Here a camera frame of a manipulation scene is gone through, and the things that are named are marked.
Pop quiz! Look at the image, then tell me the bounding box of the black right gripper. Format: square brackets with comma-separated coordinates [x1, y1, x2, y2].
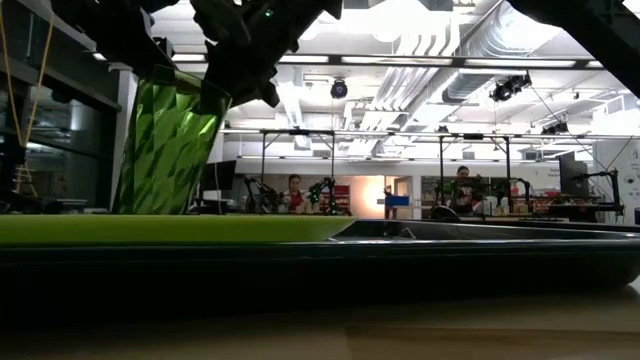
[189, 0, 344, 109]

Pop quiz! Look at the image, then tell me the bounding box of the silver ventilation duct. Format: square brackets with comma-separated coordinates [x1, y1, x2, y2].
[442, 0, 564, 104]

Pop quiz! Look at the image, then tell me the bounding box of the black workstation frame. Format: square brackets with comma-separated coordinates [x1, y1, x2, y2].
[258, 128, 337, 217]
[437, 132, 513, 215]

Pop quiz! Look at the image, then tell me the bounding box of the white board panel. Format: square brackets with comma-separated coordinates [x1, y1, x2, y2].
[592, 138, 640, 226]

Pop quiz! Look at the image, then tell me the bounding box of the black office chair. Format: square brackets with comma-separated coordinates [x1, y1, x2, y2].
[429, 204, 462, 221]

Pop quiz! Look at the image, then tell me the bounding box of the black computer monitor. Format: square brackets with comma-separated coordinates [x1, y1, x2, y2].
[205, 159, 238, 192]

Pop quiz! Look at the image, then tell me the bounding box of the dark green serving tray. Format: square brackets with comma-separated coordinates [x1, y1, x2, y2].
[0, 218, 640, 301]

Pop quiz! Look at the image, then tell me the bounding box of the tall black monitor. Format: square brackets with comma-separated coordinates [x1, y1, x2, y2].
[558, 151, 590, 198]

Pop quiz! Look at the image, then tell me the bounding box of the person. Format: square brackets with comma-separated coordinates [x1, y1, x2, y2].
[282, 173, 309, 215]
[447, 164, 489, 216]

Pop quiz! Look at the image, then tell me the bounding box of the red tool cabinet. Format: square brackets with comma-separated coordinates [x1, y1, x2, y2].
[333, 183, 352, 216]

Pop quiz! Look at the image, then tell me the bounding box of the light green round plate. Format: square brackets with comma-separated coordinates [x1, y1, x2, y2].
[0, 213, 357, 247]

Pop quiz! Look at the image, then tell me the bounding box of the black overhead light bar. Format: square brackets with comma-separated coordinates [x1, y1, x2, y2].
[169, 51, 606, 70]

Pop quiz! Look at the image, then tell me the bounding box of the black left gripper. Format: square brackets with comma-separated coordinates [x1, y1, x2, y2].
[49, 0, 179, 77]

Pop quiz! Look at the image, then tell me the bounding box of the black camera stand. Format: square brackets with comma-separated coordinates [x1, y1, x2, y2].
[574, 168, 625, 216]

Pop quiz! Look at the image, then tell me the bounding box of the wooden ladder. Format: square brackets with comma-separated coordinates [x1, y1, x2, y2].
[12, 162, 39, 197]

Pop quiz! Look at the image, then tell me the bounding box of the green faceted translucent cup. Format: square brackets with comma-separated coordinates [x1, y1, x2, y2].
[110, 63, 234, 216]

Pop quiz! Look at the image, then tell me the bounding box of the yellow cable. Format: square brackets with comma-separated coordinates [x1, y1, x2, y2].
[0, 7, 55, 149]

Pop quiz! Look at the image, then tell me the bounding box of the cluttered background workbench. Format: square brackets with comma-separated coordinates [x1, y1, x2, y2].
[509, 187, 624, 222]

